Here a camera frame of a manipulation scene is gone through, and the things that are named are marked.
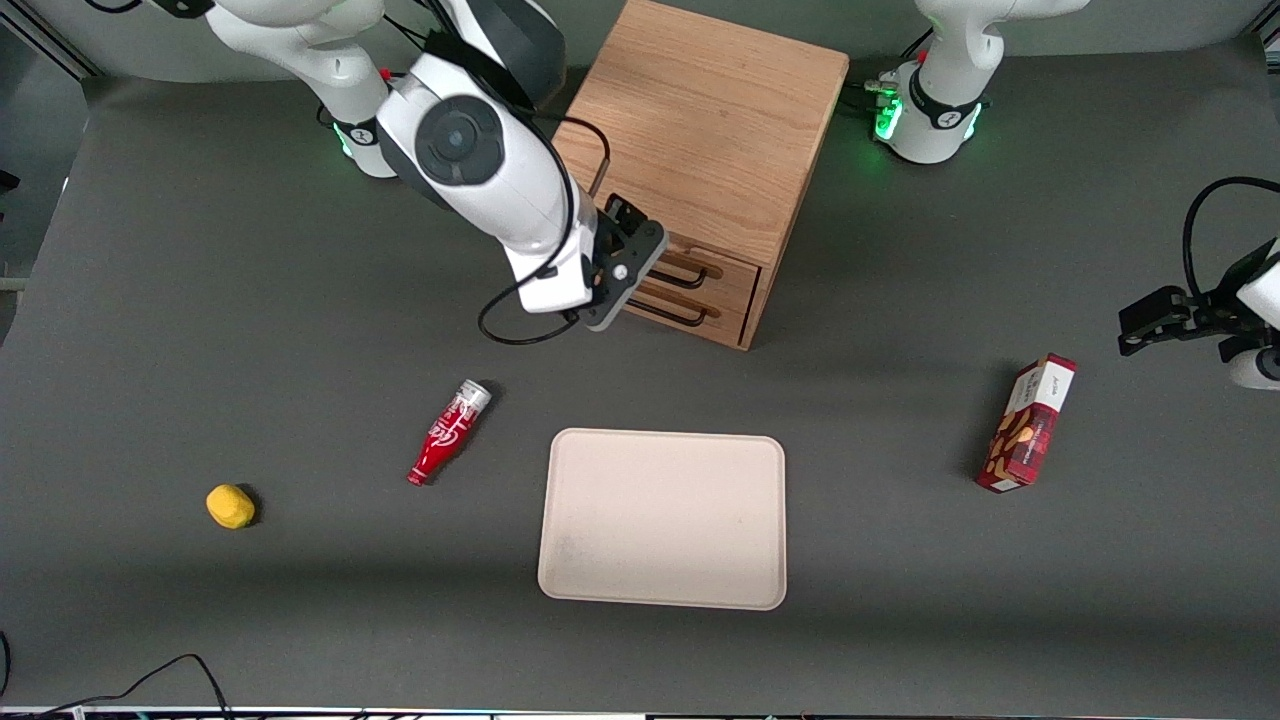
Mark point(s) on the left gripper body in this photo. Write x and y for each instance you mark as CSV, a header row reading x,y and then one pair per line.
x,y
1222,301

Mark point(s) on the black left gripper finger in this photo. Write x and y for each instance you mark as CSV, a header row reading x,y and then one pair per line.
x,y
1250,268
1155,318

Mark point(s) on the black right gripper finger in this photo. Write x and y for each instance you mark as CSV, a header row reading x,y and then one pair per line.
x,y
625,218

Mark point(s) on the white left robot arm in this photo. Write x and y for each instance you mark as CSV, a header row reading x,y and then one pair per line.
x,y
940,110

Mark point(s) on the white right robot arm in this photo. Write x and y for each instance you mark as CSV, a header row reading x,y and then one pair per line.
x,y
470,160

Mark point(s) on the wooden drawer cabinet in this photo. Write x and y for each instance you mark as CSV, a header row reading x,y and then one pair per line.
x,y
700,130

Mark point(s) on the red plaid cookie box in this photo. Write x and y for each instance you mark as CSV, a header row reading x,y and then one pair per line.
x,y
1028,425

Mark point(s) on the red soda bottle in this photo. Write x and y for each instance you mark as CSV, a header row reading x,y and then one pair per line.
x,y
445,435

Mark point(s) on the beige plastic tray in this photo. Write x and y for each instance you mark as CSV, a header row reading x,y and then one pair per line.
x,y
662,520

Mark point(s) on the yellow lemon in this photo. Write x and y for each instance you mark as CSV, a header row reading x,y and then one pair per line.
x,y
230,506

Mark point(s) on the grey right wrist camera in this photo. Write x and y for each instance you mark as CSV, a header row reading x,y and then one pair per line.
x,y
640,262

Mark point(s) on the aluminium frame rail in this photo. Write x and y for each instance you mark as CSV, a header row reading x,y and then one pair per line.
x,y
55,47

